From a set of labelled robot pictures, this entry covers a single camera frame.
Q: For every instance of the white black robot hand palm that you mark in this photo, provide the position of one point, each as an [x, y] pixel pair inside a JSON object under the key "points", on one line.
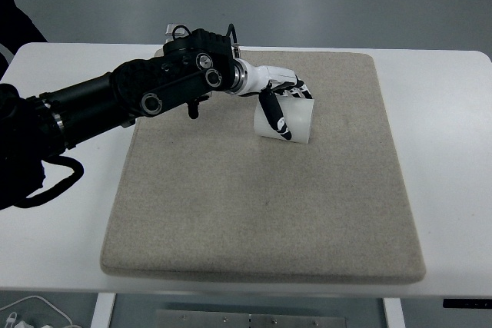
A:
{"points": [[255, 79]]}

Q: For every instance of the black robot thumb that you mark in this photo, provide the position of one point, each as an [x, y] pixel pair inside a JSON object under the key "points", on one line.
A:
{"points": [[274, 114]]}

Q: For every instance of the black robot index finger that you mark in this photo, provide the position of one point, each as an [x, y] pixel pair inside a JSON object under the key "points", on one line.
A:
{"points": [[300, 90]]}

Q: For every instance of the white ribbed cup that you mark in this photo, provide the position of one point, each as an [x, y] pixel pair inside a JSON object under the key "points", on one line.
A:
{"points": [[298, 117]]}

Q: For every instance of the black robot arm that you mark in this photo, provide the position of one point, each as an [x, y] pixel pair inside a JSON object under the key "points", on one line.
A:
{"points": [[36, 131]]}

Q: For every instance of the beige fabric mat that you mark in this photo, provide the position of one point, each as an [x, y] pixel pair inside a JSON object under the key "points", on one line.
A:
{"points": [[211, 200]]}

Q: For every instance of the white table leg right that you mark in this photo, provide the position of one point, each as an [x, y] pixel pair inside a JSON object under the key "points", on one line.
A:
{"points": [[393, 313]]}

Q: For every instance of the white table leg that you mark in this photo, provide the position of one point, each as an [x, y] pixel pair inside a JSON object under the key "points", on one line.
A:
{"points": [[103, 310], [393, 313]]}

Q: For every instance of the black desk control panel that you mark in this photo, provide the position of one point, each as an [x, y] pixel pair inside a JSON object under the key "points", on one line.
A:
{"points": [[474, 304]]}

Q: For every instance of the white table leg left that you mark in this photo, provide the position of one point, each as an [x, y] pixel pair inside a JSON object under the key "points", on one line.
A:
{"points": [[103, 310]]}

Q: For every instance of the white power adapter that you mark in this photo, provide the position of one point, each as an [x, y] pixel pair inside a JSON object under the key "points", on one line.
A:
{"points": [[13, 322]]}

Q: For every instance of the clear plastic bracket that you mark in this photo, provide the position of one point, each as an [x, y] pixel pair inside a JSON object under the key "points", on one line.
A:
{"points": [[174, 31]]}

